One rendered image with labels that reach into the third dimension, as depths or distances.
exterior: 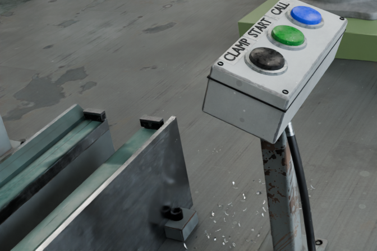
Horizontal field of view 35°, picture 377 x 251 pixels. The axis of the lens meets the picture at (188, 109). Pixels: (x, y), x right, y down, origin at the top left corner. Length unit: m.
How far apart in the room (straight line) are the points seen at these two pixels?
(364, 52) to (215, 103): 0.65
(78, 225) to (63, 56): 0.82
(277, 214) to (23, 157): 0.30
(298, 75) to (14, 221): 0.36
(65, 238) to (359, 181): 0.40
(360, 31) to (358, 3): 0.09
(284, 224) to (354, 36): 0.54
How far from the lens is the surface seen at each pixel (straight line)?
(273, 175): 0.61
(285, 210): 0.63
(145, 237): 0.70
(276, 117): 0.48
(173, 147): 0.72
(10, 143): 1.02
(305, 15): 0.58
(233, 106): 0.49
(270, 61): 0.49
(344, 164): 0.83
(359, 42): 1.11
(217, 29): 1.34
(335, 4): 1.19
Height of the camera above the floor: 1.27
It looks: 28 degrees down
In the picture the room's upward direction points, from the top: 10 degrees counter-clockwise
